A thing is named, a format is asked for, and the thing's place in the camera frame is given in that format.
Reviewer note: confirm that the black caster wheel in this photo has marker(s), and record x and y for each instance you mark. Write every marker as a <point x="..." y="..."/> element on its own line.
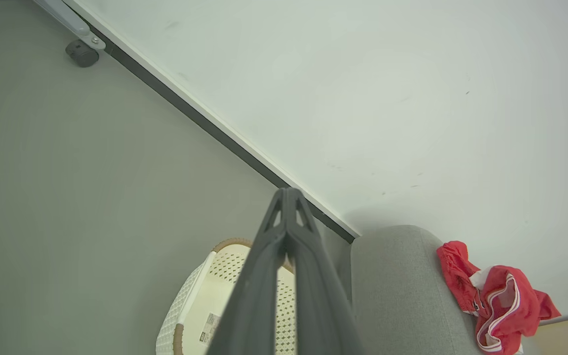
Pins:
<point x="83" y="53"/>

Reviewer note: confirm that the white partition panel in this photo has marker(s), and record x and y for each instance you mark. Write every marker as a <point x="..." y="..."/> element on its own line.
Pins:
<point x="363" y="98"/>

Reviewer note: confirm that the white printed label sticker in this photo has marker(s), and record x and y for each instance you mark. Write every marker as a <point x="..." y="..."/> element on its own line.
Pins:
<point x="210" y="328"/>

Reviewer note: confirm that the white perforated laundry basket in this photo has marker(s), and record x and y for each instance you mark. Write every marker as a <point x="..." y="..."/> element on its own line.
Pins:
<point x="195" y="301"/>

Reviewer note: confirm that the red garment with white trim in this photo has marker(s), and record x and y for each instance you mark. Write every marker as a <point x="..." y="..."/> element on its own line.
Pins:
<point x="501" y="301"/>

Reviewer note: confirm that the grey fabric sofa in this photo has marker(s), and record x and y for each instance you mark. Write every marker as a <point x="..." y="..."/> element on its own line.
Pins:
<point x="402" y="296"/>

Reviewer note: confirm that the grey metal support leg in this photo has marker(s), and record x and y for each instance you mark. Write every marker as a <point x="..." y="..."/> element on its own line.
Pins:
<point x="69" y="22"/>

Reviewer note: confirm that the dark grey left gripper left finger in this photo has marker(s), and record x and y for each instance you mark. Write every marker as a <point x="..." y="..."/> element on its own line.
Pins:
<point x="257" y="296"/>

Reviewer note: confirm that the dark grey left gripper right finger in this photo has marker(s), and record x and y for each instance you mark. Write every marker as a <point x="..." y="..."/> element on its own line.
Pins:
<point x="321" y="305"/>

